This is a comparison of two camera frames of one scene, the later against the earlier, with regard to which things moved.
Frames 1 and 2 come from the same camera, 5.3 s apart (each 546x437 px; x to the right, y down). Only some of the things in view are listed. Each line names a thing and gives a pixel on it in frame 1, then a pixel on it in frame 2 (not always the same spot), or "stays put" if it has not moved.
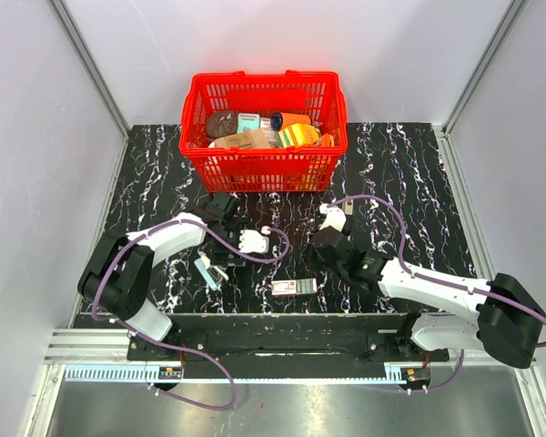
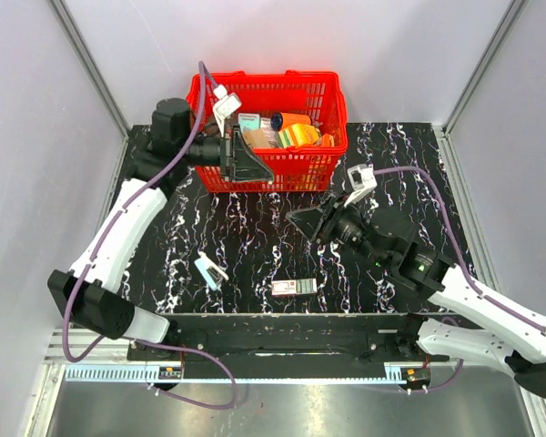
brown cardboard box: [248, 139] stays put
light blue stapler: [212, 274] stays put
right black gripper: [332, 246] to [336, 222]
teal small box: [247, 122] stays put
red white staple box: [294, 287] stays put
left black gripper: [221, 257] to [245, 165]
